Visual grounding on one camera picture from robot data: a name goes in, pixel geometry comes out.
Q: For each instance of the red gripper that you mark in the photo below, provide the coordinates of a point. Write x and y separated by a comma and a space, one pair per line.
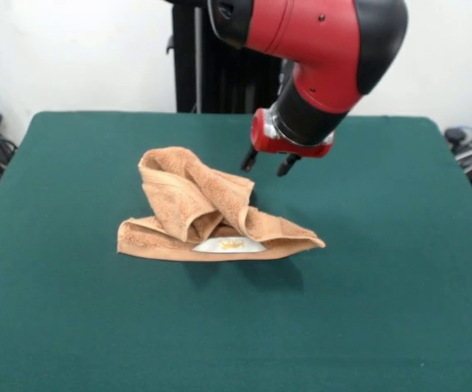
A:
297, 149

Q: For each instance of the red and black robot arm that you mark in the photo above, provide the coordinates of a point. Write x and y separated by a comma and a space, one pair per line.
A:
321, 49

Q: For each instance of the tan terry towel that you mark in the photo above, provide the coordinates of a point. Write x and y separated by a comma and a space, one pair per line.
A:
170, 192

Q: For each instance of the dark green table cloth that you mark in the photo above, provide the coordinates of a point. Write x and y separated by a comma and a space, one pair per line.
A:
342, 294

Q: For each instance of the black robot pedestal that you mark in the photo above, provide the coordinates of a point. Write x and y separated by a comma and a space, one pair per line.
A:
187, 73

